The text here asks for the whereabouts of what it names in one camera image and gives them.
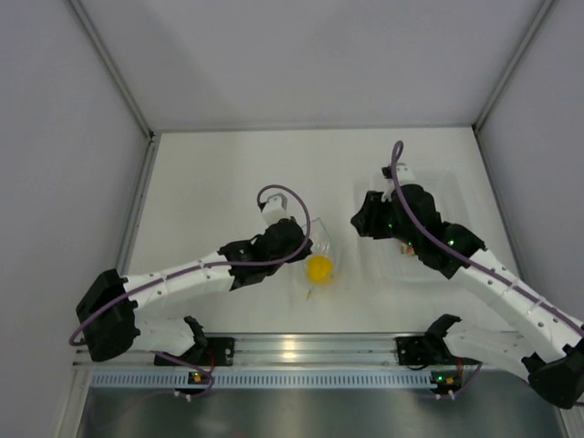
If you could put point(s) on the white slotted cable duct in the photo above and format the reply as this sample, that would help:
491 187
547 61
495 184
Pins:
271 379

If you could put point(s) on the clear plastic basket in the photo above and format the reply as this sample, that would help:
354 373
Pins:
387 259

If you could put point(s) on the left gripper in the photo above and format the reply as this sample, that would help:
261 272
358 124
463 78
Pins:
304 255

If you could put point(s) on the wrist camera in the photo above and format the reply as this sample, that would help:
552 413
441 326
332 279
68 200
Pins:
403 175
274 209

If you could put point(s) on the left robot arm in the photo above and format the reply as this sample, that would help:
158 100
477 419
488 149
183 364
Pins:
149 312

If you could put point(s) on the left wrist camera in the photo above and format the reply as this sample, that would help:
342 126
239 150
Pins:
274 209

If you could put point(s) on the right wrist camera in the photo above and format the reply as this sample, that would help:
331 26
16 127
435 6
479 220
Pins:
403 175

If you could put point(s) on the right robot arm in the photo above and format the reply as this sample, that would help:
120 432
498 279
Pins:
462 257

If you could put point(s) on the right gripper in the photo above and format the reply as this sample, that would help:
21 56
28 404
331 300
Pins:
367 220

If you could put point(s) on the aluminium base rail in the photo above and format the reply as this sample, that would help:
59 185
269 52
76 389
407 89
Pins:
319 349

